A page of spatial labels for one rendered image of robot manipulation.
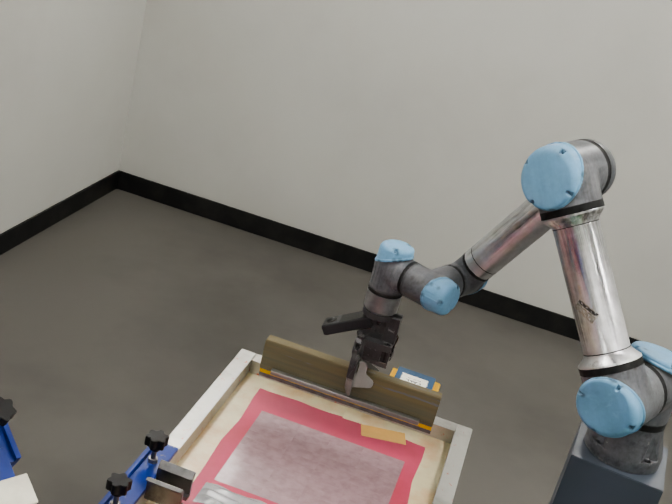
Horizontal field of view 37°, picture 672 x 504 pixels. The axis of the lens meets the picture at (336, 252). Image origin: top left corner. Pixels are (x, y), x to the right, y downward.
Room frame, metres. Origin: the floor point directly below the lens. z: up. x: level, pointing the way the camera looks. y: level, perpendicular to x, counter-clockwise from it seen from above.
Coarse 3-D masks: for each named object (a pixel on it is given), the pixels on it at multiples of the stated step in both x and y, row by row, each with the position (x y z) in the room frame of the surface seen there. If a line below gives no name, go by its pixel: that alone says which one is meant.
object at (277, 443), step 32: (256, 416) 1.96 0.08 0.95; (288, 416) 1.99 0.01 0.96; (320, 416) 2.03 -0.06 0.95; (224, 448) 1.81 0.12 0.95; (256, 448) 1.84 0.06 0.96; (288, 448) 1.87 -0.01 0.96; (320, 448) 1.90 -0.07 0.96; (224, 480) 1.70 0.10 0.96; (256, 480) 1.73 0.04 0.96; (288, 480) 1.75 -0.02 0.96
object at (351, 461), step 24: (336, 432) 1.98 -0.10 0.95; (360, 432) 2.01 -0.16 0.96; (336, 456) 1.88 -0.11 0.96; (360, 456) 1.91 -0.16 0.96; (384, 456) 1.93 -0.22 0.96; (408, 456) 1.96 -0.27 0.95; (312, 480) 1.78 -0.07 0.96; (336, 480) 1.80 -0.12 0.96; (360, 480) 1.82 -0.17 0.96; (384, 480) 1.84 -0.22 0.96; (408, 480) 1.87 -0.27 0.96
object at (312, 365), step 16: (272, 336) 2.03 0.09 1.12; (272, 352) 2.01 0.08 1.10; (288, 352) 2.00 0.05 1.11; (304, 352) 2.00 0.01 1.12; (320, 352) 2.01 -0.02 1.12; (288, 368) 2.00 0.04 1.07; (304, 368) 1.99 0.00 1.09; (320, 368) 1.99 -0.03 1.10; (336, 368) 1.98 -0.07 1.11; (368, 368) 1.99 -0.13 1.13; (320, 384) 1.98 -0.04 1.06; (336, 384) 1.98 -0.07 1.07; (384, 384) 1.96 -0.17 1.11; (400, 384) 1.96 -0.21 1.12; (368, 400) 1.97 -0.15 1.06; (384, 400) 1.96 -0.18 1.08; (400, 400) 1.96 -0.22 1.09; (416, 400) 1.95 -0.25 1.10; (432, 400) 1.95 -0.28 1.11; (416, 416) 1.95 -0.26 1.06; (432, 416) 1.94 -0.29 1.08
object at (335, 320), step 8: (360, 312) 2.01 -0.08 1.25; (328, 320) 1.99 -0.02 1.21; (336, 320) 1.99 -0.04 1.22; (344, 320) 1.98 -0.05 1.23; (352, 320) 1.97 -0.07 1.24; (360, 320) 1.97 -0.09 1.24; (368, 320) 1.97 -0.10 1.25; (328, 328) 1.98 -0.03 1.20; (336, 328) 1.98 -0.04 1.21; (344, 328) 1.97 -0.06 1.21; (352, 328) 1.97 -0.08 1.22; (360, 328) 1.97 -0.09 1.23
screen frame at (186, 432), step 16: (240, 352) 2.16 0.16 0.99; (240, 368) 2.09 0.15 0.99; (256, 368) 2.14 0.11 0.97; (224, 384) 2.00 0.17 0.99; (208, 400) 1.92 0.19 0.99; (224, 400) 1.98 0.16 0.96; (192, 416) 1.84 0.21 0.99; (208, 416) 1.87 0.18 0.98; (176, 432) 1.77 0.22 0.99; (192, 432) 1.78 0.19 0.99; (432, 432) 2.06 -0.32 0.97; (448, 432) 2.06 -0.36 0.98; (464, 432) 2.06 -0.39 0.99; (464, 448) 1.99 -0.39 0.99; (448, 464) 1.91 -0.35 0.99; (448, 480) 1.85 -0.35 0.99; (448, 496) 1.79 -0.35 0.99
